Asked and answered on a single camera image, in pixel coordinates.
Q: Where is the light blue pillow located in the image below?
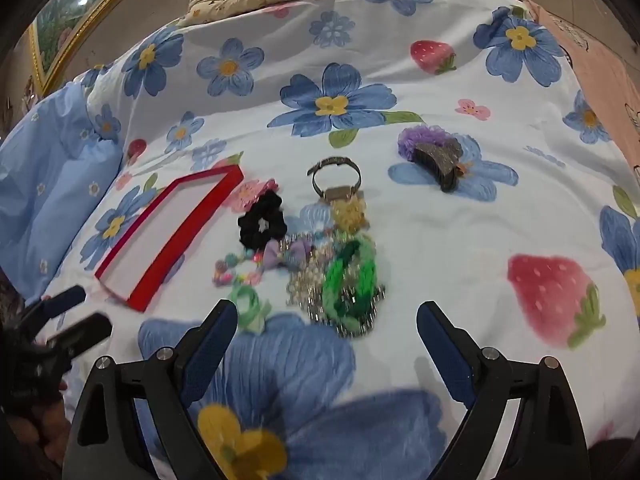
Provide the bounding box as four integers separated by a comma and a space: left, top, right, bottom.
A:
0, 82, 123, 291

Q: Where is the yellow hair accessory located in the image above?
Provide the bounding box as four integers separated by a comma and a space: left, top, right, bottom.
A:
330, 200, 368, 233

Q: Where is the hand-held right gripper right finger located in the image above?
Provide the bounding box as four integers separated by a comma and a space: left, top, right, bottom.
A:
416, 301, 592, 480

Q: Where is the light green hair tie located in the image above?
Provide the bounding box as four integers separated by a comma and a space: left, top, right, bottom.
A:
230, 285, 273, 333

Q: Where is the pink printed cloth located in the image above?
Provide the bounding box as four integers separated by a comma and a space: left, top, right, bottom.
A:
525, 0, 640, 181

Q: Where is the teal glass bead bracelet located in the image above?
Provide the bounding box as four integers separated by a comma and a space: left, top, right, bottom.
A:
330, 285, 388, 338

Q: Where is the purple scrunchie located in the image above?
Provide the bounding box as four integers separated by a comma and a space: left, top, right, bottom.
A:
397, 125, 453, 161

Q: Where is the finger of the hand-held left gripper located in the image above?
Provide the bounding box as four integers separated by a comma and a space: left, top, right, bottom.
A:
22, 285, 87, 323
46, 313, 114, 362

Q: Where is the red jewelry tray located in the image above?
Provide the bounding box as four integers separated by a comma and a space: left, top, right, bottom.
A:
94, 164, 245, 313

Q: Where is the floral strawberry bed sheet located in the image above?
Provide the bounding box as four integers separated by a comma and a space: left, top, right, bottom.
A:
50, 0, 640, 480

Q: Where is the black scrunchie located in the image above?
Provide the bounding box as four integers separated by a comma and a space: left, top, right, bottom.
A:
237, 190, 287, 251

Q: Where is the metal wrist watch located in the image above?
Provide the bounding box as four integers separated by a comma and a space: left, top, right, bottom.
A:
306, 156, 362, 203

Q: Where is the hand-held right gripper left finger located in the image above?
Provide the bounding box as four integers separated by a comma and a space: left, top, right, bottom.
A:
62, 299, 238, 480

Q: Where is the gold framed painting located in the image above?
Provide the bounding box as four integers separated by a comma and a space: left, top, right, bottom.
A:
27, 0, 156, 96

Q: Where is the glitter hair claw clip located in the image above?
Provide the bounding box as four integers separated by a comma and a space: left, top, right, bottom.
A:
411, 137, 466, 193

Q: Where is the green woven bracelet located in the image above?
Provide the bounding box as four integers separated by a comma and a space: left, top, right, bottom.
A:
321, 237, 377, 323

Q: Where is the person's left hand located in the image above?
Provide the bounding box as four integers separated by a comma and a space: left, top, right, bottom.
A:
10, 385, 73, 463

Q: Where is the colorful bead bracelet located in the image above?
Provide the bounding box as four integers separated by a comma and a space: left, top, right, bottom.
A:
212, 252, 266, 288

